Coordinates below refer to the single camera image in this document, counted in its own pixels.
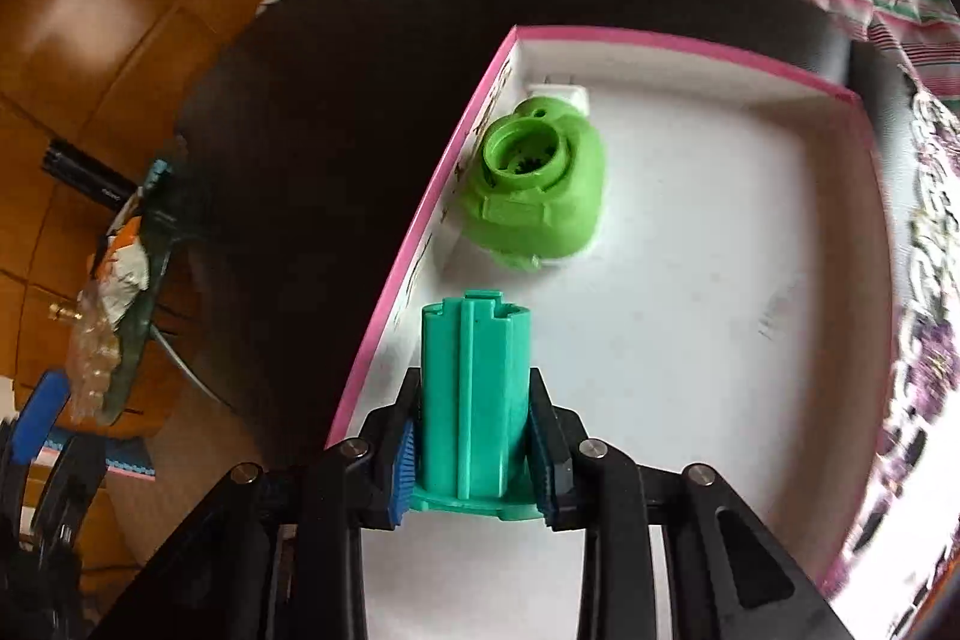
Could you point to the crumpled clear plastic bag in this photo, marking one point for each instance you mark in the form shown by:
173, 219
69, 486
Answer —
94, 362

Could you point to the black rod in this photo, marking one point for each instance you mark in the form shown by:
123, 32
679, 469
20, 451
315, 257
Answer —
82, 171

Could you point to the white orange wrapper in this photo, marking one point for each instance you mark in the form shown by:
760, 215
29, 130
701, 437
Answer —
124, 269

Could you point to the green plastic housing part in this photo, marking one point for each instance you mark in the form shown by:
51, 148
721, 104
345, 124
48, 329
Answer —
555, 212

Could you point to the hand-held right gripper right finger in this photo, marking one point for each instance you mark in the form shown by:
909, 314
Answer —
541, 460

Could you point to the teal plastic cylinder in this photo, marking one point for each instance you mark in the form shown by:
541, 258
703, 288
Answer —
472, 400

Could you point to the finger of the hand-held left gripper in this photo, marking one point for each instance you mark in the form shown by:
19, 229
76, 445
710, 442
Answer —
75, 475
41, 415

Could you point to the embroidered white tablecloth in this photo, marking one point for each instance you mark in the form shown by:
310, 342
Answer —
930, 310

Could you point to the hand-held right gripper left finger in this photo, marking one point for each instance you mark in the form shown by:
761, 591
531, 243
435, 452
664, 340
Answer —
403, 467

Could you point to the white plug adapter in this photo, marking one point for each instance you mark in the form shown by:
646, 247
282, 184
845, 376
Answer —
574, 99

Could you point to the pink-rimmed white box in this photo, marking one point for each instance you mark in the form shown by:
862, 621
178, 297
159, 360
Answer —
712, 310

